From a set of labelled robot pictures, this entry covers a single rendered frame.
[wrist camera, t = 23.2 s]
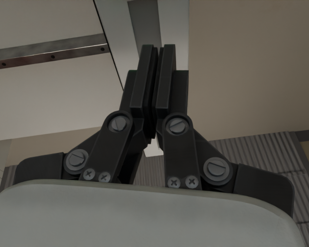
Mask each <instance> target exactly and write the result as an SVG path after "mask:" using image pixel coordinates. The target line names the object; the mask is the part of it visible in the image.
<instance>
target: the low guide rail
mask: <svg viewBox="0 0 309 247"><path fill-rule="evenodd" d="M109 52H110V51H109V48H108V45H107V42H106V39H105V36H104V33H102V34H95V35H89V36H82V37H76V38H70V39H64V40H57V41H51V42H44V43H38V44H32V45H25V46H19V47H12V48H6V49H0V69H5V68H12V67H18V66H25V65H31V64H38V63H44V62H51V61H57V60H64V59H70V58H77V57H83V56H90V55H96V54H103V53H109Z"/></svg>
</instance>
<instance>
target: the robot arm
mask: <svg viewBox="0 0 309 247"><path fill-rule="evenodd" d="M188 84H189V70H177V69H176V47H175V44H164V47H160V51H159V54H158V49H157V48H154V45H142V49H141V53H140V58H139V63H138V67H137V70H129V71H128V74H127V78H126V82H125V87H124V91H123V95H122V99H121V104H120V108H119V110H118V111H114V112H112V113H110V114H109V115H108V116H107V117H106V119H105V121H104V123H103V125H102V127H101V129H100V130H99V131H98V132H96V133H95V134H93V135H92V136H91V137H89V138H88V139H86V140H85V141H83V142H82V143H80V144H79V145H77V146H76V147H75V148H73V149H72V150H70V151H69V152H68V153H64V152H59V153H53V154H47V155H41V156H35V157H30V158H27V159H24V160H23V161H21V162H20V163H19V164H18V166H17V167H16V170H15V175H14V180H13V185H12V186H10V187H8V188H6V189H4V190H3V191H2V192H0V247H305V244H304V240H303V238H302V235H301V233H300V230H299V228H298V226H297V224H296V223H295V221H294V220H293V208H294V197H295V190H294V186H293V184H292V182H291V181H290V180H289V179H288V178H287V177H285V176H283V175H281V174H277V173H273V172H269V171H266V170H262V169H259V168H255V167H251V166H248V165H244V164H241V163H239V164H235V163H232V162H229V160H228V159H227V158H226V157H225V156H224V155H222V154H221V153H220V152H219V151H218V150H217V149H216V148H215V147H214V146H213V145H212V144H210V143H209V142H208V141H207V140H206V139H205V138H204V137H203V136H202V135H201V134H200V133H198V132H197V131H196V130H195V129H194V128H193V122H192V120H191V118H190V117H189V116H188V115H187V105H188ZM156 134H157V139H158V143H159V147H160V148H161V150H162V151H163V156H164V173H165V187H156V186H144V185H133V182H134V179H135V176H136V172H137V169H138V166H139V163H140V160H141V157H142V153H143V150H144V149H145V148H146V147H148V144H151V141H152V139H155V135H156Z"/></svg>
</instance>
